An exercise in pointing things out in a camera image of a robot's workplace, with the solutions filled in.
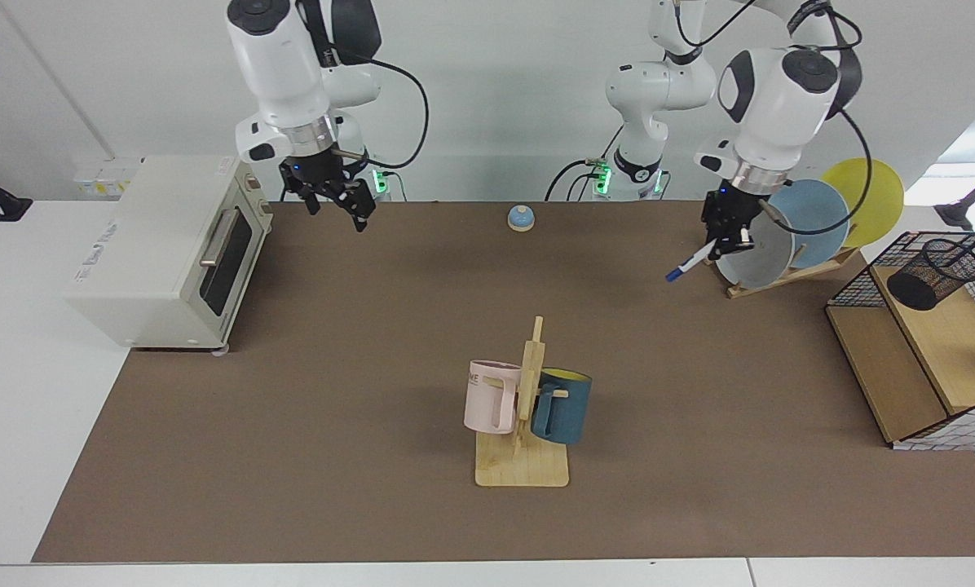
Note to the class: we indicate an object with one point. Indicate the wooden plate rack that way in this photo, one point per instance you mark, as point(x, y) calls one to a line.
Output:
point(736, 291)

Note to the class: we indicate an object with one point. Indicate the blue and white marker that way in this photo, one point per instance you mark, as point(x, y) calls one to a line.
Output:
point(687, 265)

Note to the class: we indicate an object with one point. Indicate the yellow plate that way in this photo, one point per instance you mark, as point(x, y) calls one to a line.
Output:
point(875, 204)

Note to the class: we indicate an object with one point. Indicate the small blue round knob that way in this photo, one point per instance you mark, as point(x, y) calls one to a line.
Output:
point(521, 218)

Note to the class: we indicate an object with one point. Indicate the black mesh pen holder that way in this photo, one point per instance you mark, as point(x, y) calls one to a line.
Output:
point(915, 289)

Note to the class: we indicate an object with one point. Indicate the pink cup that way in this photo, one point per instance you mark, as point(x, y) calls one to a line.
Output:
point(479, 408)

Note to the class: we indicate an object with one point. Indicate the wooden cup stand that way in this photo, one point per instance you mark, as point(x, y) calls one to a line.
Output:
point(528, 471)

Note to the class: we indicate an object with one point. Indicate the light blue plate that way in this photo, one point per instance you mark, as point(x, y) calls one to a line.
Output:
point(813, 216)

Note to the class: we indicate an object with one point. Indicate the teal cup yellow inside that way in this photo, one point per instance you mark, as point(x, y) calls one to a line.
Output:
point(569, 416)

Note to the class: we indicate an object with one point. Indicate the brown table cloth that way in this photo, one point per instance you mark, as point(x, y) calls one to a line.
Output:
point(333, 367)

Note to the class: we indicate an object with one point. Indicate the pale toaster oven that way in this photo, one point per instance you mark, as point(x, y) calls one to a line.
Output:
point(145, 261)

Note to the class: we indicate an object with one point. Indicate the grey plate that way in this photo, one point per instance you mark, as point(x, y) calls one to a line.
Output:
point(769, 261)

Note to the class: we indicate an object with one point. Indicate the white wall socket box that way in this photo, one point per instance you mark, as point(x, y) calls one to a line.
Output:
point(104, 175)

